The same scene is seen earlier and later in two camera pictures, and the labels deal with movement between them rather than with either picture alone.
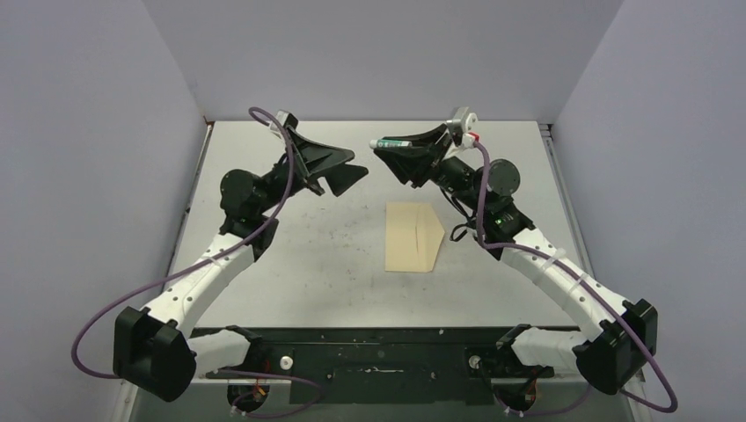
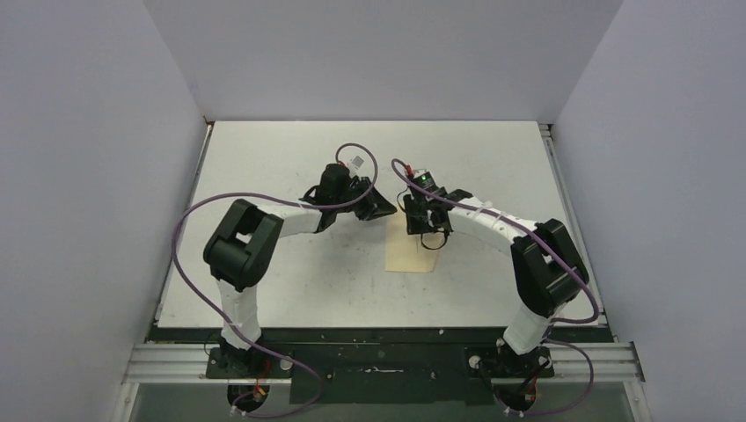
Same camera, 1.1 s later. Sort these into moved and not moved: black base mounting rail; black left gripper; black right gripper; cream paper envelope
Moved: black right gripper; black left gripper
Not moved: black base mounting rail; cream paper envelope
